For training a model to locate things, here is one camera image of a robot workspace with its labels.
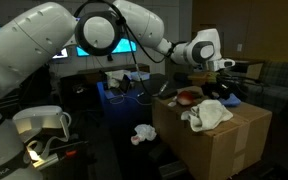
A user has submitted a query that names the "crumpled white plastic bag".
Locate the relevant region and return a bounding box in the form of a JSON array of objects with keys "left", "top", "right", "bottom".
[{"left": 131, "top": 124, "right": 157, "bottom": 145}]

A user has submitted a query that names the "large cardboard box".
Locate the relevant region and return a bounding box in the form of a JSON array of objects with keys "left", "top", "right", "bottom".
[{"left": 152, "top": 98, "right": 272, "bottom": 180}]

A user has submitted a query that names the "wall monitor screen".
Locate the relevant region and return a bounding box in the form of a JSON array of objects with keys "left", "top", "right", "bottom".
[{"left": 0, "top": 25, "right": 138, "bottom": 61}]

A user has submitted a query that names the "white VR headset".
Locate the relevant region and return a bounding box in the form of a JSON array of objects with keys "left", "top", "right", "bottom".
[{"left": 12, "top": 105, "right": 72, "bottom": 143}]

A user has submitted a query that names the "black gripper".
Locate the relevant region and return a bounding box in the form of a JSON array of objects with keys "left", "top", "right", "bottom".
[{"left": 201, "top": 76, "right": 242, "bottom": 100}]

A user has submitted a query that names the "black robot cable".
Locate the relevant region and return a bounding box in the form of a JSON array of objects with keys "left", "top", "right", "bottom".
[{"left": 73, "top": 0, "right": 172, "bottom": 98}]

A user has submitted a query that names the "plaid green sofa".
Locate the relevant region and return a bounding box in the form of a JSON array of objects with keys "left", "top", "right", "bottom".
[{"left": 246, "top": 61, "right": 288, "bottom": 113}]

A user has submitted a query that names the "black eyeglass case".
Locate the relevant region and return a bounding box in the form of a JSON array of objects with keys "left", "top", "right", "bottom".
[{"left": 158, "top": 89, "right": 177, "bottom": 100}]

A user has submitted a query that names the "white towel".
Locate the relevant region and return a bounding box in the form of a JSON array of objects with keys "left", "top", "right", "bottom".
[{"left": 181, "top": 100, "right": 233, "bottom": 132}]

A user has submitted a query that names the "blue cloth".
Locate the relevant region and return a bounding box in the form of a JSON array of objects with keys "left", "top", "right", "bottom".
[{"left": 219, "top": 93, "right": 241, "bottom": 107}]

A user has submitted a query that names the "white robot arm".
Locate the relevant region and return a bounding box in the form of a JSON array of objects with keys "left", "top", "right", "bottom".
[{"left": 0, "top": 0, "right": 235, "bottom": 180}]

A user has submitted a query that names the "red apple toy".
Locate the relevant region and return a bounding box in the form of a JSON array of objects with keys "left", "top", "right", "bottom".
[{"left": 177, "top": 91, "right": 194, "bottom": 106}]

